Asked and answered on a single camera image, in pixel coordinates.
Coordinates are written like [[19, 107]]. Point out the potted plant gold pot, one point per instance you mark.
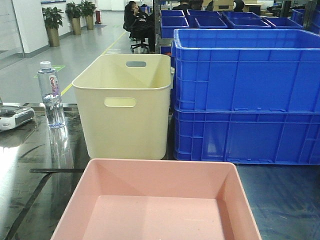
[[52, 20]]

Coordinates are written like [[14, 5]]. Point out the clear water bottle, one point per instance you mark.
[[51, 95]]

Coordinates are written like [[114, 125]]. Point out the blue stacked crate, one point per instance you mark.
[[247, 70], [248, 137]]

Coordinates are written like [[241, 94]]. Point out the pink plastic bin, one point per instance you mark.
[[126, 199]]

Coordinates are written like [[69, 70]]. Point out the lower blue stacked crate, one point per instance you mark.
[[248, 137]]

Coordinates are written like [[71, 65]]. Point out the cream plastic basket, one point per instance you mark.
[[123, 102]]

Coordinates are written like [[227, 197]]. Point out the upper blue stacked crate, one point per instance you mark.
[[247, 70]]

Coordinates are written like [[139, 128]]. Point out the seated person in black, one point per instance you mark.
[[140, 24]]

